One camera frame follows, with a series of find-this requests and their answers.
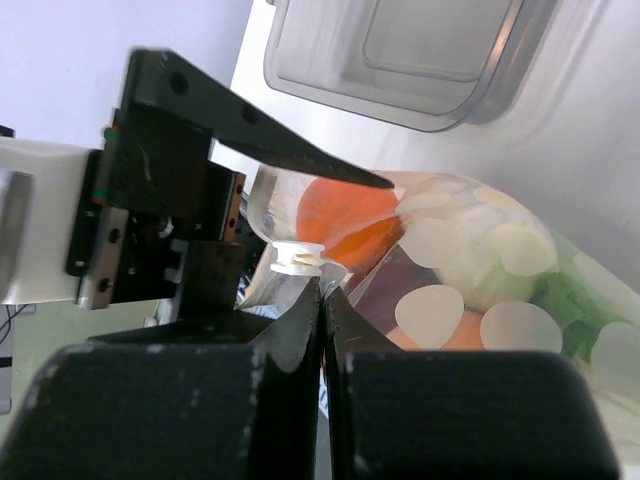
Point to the orange fruit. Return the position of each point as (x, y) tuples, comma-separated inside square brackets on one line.
[(357, 225)]

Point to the dark red apple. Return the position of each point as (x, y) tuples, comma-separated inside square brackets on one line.
[(396, 276)]

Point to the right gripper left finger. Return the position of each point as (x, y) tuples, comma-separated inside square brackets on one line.
[(228, 396)]

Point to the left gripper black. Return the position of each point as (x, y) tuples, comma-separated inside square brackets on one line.
[(157, 219)]

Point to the white radish green leaves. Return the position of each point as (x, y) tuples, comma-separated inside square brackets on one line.
[(476, 239)]

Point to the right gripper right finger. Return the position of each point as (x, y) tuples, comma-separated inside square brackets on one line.
[(397, 414)]

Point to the clear grey plastic bin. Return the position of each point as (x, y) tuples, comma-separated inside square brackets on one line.
[(425, 65)]

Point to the clear zip top bag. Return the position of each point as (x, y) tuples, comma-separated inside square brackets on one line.
[(432, 317)]

